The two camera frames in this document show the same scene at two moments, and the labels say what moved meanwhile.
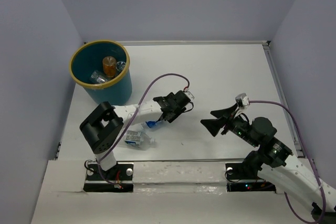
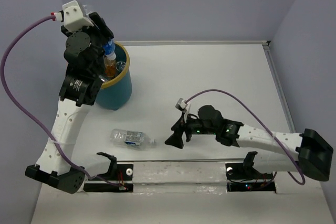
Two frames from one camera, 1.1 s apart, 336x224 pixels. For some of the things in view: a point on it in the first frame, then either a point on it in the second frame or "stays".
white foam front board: (164, 192) stays
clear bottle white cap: (137, 138) stays
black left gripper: (177, 114) -> (106, 32)
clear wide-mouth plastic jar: (120, 65) stays
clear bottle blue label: (154, 125) -> (109, 50)
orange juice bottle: (109, 64) stays
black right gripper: (213, 125) -> (176, 139)
